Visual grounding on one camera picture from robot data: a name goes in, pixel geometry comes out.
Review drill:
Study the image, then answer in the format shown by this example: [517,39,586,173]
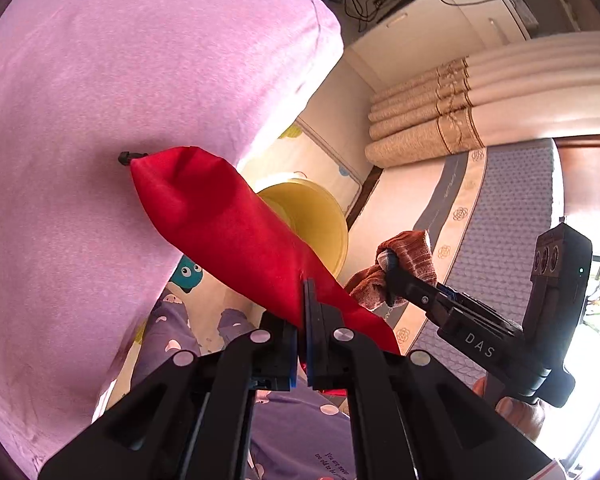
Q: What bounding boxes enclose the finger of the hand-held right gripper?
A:
[435,282,481,313]
[380,247,453,328]

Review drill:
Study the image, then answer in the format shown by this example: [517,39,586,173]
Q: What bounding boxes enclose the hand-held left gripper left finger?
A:
[37,312,298,480]

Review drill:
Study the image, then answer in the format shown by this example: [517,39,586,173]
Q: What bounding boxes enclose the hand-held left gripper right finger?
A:
[303,279,554,480]

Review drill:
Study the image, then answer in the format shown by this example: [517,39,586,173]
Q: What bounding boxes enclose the brown knitted sock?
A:
[344,230,438,311]

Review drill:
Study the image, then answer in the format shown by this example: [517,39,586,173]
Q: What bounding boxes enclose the yellow round bin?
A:
[256,177,350,281]

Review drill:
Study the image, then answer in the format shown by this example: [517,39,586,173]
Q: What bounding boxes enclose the red cloth bag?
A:
[117,146,401,361]

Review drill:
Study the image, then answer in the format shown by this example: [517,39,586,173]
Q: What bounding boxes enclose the person's right hand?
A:
[471,376,547,443]

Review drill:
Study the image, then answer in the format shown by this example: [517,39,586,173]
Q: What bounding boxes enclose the purple printed pajama pants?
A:
[132,285,353,480]

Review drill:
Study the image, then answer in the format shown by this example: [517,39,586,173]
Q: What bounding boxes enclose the brown wooden furniture panel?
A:
[555,134,600,253]

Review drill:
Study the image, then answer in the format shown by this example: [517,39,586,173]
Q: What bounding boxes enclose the beige embroidered curtain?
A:
[365,30,600,168]

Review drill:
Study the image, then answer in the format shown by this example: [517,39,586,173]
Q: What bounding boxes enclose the white cabinet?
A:
[345,0,600,91]

